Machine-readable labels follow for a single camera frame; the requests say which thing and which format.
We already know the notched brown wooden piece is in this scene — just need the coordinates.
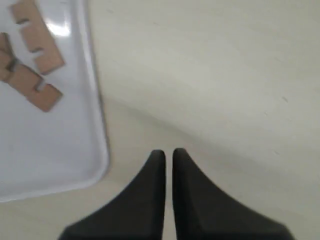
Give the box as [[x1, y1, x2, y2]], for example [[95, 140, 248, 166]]
[[8, 64, 63, 112], [9, 0, 65, 75], [0, 32, 17, 83]]

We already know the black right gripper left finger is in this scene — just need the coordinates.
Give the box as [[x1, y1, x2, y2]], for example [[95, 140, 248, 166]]
[[59, 149, 167, 240]]

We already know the white plastic tray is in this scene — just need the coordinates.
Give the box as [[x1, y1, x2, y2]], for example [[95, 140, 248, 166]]
[[0, 0, 109, 202]]

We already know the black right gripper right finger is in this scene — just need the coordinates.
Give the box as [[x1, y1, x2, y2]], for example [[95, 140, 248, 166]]
[[172, 148, 294, 240]]

